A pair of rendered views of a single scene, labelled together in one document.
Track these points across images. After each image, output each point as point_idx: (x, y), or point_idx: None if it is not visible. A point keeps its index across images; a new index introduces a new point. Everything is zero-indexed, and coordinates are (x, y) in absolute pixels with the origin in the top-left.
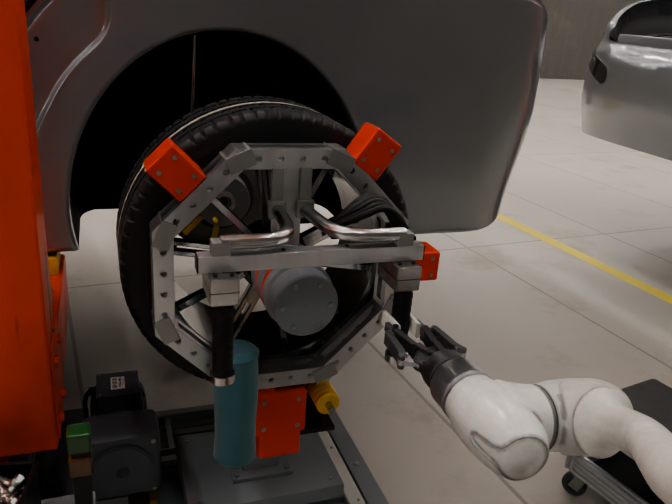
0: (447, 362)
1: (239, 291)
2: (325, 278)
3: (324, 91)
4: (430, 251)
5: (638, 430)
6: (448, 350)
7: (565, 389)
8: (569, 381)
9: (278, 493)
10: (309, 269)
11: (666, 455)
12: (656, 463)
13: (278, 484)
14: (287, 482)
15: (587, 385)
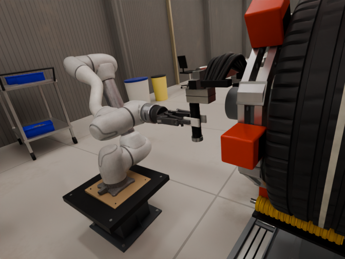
0: (157, 104)
1: (231, 77)
2: (228, 92)
3: None
4: (227, 131)
5: (99, 95)
6: (159, 106)
7: (115, 107)
8: (113, 109)
9: (275, 244)
10: (237, 88)
11: (99, 80)
12: (101, 82)
13: (283, 250)
14: (281, 255)
15: (108, 107)
